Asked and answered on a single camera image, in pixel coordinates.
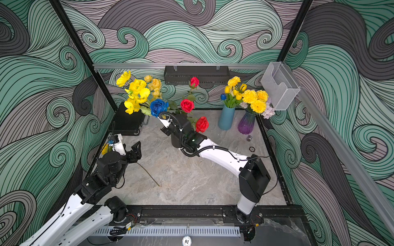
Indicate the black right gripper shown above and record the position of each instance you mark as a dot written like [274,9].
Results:
[176,117]

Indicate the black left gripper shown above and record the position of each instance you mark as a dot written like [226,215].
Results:
[133,159]

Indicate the black cylindrical vase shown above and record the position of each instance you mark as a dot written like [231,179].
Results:
[175,141]

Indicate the yellow flower bunch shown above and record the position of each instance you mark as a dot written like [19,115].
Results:
[140,92]

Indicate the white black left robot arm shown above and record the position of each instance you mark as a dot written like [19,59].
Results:
[60,229]

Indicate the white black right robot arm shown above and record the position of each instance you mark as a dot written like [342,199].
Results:
[251,172]

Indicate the teal ceramic vase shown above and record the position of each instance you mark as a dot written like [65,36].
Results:
[226,118]

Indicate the purple glass vase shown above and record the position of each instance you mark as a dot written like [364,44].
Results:
[246,124]

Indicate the red rose stem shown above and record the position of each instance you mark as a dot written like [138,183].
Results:
[188,105]

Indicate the black ribbed hard case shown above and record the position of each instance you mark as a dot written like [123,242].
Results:
[127,124]

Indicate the blue rose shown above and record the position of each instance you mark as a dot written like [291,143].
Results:
[158,106]

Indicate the yellow tulip bouquet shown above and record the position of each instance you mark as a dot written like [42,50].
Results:
[233,93]

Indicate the black hanging tray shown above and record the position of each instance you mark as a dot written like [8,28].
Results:
[182,75]

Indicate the yellow carnation bouquet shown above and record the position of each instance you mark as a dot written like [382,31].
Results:
[258,103]

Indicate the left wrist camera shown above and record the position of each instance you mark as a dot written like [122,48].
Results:
[115,141]

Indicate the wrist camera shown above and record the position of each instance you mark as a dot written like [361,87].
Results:
[165,121]
[115,141]

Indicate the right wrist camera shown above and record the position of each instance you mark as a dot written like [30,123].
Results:
[165,121]

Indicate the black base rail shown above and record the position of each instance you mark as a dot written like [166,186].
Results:
[225,214]

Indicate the white slotted cable duct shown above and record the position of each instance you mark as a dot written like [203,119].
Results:
[219,231]

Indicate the clear acrylic wall box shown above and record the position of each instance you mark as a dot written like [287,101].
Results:
[281,85]

